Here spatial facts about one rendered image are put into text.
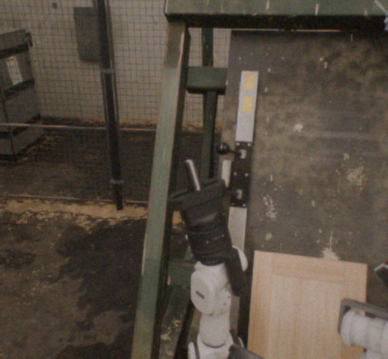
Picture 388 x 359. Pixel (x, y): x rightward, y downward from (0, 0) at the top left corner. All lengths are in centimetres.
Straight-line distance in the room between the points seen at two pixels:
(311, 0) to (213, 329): 93
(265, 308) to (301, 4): 89
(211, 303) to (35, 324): 211
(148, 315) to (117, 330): 146
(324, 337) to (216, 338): 38
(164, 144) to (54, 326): 184
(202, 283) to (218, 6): 82
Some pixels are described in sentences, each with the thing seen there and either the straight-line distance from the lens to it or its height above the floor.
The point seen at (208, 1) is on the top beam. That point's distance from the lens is 130.
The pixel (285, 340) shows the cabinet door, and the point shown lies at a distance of 127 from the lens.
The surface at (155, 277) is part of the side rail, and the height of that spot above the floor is 116.
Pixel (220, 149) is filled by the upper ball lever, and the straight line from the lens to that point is 109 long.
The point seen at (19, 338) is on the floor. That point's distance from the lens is 284.
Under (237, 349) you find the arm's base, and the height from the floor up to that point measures 138.
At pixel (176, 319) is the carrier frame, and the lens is 164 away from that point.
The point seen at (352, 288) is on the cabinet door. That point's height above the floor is 118.
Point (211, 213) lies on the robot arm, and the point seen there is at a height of 154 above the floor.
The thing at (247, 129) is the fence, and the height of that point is 156.
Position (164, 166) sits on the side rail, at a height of 145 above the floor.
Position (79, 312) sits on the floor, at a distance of 287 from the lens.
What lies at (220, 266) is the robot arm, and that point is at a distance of 85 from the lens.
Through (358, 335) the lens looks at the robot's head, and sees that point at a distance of 79.
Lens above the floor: 197
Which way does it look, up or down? 25 degrees down
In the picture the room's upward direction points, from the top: straight up
